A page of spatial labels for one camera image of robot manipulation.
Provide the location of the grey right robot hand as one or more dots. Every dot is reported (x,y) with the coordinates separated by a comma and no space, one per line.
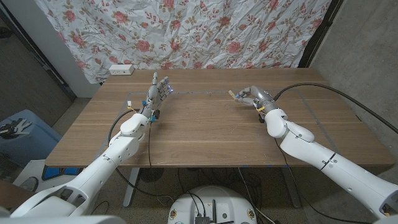
(262,98)

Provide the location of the black module with antenna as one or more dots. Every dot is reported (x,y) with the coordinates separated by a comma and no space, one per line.
(202,220)

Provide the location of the wooden clothespin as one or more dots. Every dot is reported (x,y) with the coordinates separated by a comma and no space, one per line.
(231,93)

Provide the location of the grey shoe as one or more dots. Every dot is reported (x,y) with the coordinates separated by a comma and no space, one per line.
(29,184)

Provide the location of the white table leg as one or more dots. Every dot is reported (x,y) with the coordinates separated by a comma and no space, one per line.
(130,186)

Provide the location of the black and white gloves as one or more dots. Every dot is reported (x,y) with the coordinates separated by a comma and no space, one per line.
(14,127)

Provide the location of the white power strip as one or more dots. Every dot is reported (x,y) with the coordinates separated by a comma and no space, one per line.
(121,69)

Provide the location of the black round floor fan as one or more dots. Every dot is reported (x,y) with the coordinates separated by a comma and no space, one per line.
(151,175)

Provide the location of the floral rose backdrop cloth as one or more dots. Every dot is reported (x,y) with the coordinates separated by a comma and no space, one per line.
(186,31)

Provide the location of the black backdrop stand pole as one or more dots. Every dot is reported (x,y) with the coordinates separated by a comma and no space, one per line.
(320,34)

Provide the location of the grey table leg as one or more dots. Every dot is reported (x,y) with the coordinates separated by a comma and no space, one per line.
(292,193)

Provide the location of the blue plastic bin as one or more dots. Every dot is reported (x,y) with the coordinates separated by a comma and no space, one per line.
(34,146)

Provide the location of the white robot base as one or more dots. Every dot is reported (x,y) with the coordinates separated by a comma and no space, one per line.
(211,196)

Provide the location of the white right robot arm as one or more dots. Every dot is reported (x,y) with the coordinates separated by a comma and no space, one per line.
(342,168)

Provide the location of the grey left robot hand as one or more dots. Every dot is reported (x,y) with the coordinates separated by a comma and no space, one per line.
(153,95)

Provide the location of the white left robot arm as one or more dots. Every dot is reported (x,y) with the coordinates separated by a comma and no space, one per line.
(102,161)

